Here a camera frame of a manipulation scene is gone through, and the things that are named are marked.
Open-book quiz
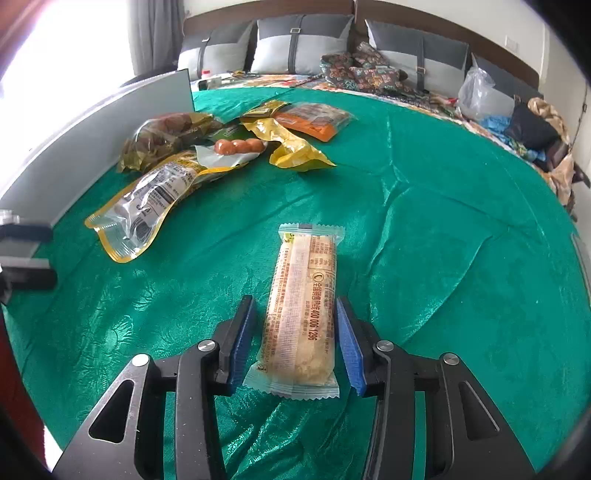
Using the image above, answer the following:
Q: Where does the black bag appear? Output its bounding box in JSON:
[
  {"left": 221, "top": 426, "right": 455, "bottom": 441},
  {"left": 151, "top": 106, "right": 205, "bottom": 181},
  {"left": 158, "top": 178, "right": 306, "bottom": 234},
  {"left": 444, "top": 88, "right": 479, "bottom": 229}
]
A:
[{"left": 505, "top": 99, "right": 561, "bottom": 151}]

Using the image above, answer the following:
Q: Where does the beige patterned cloth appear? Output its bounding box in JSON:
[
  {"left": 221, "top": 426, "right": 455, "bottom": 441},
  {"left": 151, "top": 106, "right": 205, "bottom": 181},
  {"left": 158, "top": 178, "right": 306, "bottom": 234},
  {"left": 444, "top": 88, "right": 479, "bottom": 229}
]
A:
[{"left": 529, "top": 97, "right": 579, "bottom": 210}]

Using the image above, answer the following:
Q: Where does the dark patterned cushion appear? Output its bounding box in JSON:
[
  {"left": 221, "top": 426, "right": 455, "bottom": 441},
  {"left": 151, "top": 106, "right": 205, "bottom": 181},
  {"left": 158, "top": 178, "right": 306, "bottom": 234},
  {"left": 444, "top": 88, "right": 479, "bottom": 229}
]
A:
[{"left": 318, "top": 41, "right": 409, "bottom": 93}]

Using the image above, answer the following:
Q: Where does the clear yellow-edged snack packet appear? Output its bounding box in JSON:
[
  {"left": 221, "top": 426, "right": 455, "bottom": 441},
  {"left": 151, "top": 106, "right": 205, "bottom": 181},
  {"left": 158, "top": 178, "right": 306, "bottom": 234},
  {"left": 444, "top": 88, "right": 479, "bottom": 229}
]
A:
[{"left": 84, "top": 150, "right": 222, "bottom": 264}]

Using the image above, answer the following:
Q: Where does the orange snack packet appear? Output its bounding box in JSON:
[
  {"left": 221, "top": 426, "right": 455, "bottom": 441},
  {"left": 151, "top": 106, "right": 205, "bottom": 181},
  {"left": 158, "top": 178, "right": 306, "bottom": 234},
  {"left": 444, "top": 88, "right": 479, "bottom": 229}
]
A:
[{"left": 276, "top": 102, "right": 357, "bottom": 142}]

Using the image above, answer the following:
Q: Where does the small yellow dark snack packet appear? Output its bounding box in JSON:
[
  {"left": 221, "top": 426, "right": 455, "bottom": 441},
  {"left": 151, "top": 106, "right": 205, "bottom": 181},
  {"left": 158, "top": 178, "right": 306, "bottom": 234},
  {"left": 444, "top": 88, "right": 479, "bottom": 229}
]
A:
[{"left": 240, "top": 100, "right": 291, "bottom": 123}]

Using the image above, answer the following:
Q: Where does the red-capped bottle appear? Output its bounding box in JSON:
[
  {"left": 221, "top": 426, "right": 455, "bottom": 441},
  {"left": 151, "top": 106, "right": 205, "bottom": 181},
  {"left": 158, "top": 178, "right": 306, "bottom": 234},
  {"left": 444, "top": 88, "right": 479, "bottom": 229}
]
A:
[{"left": 196, "top": 69, "right": 223, "bottom": 91}]

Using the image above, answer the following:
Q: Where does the grey curtain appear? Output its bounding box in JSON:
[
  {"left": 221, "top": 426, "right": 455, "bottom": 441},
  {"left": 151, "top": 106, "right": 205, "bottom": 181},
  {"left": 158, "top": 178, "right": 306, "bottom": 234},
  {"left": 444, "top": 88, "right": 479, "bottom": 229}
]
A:
[{"left": 124, "top": 0, "right": 185, "bottom": 77}]

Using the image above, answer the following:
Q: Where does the window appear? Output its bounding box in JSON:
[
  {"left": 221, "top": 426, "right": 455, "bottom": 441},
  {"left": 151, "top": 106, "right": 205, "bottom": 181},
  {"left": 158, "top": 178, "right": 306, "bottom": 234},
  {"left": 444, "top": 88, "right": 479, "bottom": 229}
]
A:
[{"left": 0, "top": 0, "right": 139, "bottom": 97}]

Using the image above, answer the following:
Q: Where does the plain yellow snack packet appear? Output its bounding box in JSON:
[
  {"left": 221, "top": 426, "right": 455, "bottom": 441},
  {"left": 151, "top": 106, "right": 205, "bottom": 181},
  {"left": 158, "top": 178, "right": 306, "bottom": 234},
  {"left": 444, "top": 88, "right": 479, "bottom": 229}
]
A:
[{"left": 241, "top": 117, "right": 337, "bottom": 172}]

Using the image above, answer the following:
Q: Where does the blue cloth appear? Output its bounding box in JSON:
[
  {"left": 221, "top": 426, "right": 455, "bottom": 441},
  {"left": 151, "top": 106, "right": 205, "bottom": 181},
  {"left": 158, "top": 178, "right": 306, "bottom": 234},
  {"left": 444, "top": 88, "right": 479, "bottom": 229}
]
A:
[{"left": 480, "top": 115, "right": 514, "bottom": 140}]

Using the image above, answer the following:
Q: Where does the grey storage box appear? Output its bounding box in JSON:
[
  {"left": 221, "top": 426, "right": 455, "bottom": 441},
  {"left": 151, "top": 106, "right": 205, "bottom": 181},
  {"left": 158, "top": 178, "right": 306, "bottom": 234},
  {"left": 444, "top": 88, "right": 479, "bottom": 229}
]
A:
[{"left": 0, "top": 68, "right": 195, "bottom": 228}]

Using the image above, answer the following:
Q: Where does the clear plastic bag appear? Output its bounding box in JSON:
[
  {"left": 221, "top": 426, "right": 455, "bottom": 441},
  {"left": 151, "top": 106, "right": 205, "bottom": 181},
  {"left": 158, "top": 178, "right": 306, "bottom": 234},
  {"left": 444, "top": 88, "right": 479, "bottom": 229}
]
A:
[{"left": 457, "top": 67, "right": 515, "bottom": 121}]

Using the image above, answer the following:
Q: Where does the dark brown nut packet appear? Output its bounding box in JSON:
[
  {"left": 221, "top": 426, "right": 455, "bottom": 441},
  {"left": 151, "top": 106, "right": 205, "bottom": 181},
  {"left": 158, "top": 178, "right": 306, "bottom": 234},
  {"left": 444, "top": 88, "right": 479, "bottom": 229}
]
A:
[{"left": 116, "top": 112, "right": 225, "bottom": 174}]

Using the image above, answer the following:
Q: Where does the long beige snack bar packet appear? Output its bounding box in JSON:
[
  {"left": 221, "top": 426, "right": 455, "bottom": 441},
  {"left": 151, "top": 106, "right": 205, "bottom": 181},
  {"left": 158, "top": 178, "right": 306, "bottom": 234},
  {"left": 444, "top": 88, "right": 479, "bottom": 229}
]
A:
[{"left": 243, "top": 223, "right": 345, "bottom": 400}]

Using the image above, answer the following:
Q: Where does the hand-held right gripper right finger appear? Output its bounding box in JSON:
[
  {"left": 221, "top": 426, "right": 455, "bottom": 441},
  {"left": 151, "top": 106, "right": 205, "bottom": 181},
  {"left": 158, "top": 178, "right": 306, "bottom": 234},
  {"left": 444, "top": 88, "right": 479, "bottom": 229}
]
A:
[{"left": 335, "top": 296, "right": 536, "bottom": 480}]

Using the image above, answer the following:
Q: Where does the green white sausage ball packet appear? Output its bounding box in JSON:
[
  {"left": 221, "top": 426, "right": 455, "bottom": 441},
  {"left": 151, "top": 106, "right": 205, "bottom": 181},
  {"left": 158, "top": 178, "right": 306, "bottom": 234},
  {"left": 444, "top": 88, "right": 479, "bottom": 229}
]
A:
[{"left": 194, "top": 124, "right": 269, "bottom": 169}]

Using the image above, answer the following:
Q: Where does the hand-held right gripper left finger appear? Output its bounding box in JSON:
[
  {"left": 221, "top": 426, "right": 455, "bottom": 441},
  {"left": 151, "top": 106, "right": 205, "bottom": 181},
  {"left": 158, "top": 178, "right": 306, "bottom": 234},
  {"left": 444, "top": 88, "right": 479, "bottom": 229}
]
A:
[{"left": 52, "top": 295, "right": 257, "bottom": 480}]

